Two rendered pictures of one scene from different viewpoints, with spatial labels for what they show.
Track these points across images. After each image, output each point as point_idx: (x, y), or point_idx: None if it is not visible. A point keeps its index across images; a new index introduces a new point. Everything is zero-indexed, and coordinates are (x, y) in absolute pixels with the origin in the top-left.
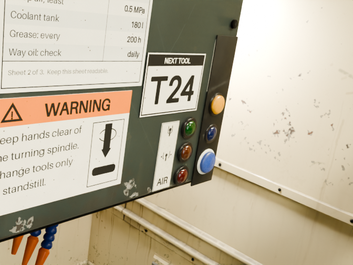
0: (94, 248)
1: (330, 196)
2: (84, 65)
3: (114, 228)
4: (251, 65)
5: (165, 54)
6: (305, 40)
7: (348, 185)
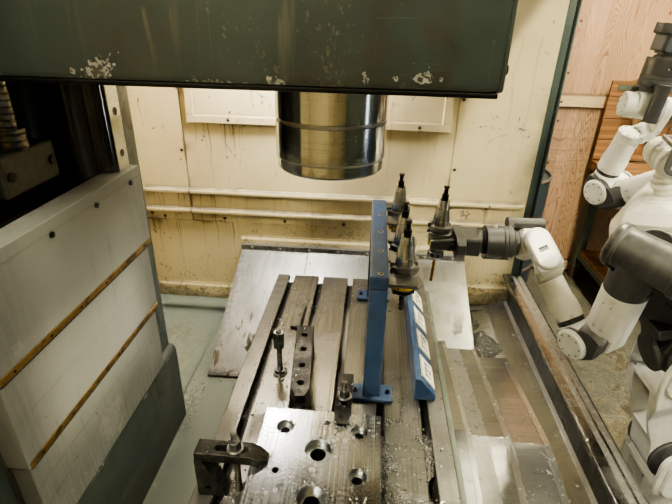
0: (162, 265)
1: (399, 115)
2: None
3: (184, 233)
4: None
5: None
6: None
7: (411, 101)
